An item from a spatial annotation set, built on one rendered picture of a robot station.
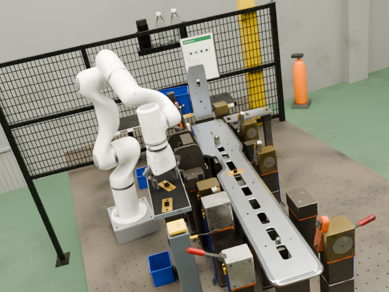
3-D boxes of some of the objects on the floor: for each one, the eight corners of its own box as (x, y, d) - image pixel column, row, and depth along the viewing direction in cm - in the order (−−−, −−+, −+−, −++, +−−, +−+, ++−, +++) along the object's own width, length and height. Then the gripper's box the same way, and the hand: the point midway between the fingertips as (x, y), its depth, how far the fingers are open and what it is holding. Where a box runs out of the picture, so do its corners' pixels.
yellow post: (282, 200, 330) (256, -74, 241) (261, 206, 328) (227, -68, 239) (274, 189, 346) (246, -71, 257) (254, 194, 344) (219, -66, 255)
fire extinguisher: (304, 99, 507) (301, 49, 478) (318, 105, 483) (315, 53, 455) (285, 105, 500) (281, 55, 472) (297, 112, 476) (294, 59, 448)
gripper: (170, 132, 158) (178, 170, 166) (132, 150, 150) (142, 189, 158) (180, 137, 152) (189, 176, 160) (142, 156, 144) (152, 196, 152)
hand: (165, 181), depth 158 cm, fingers open, 8 cm apart
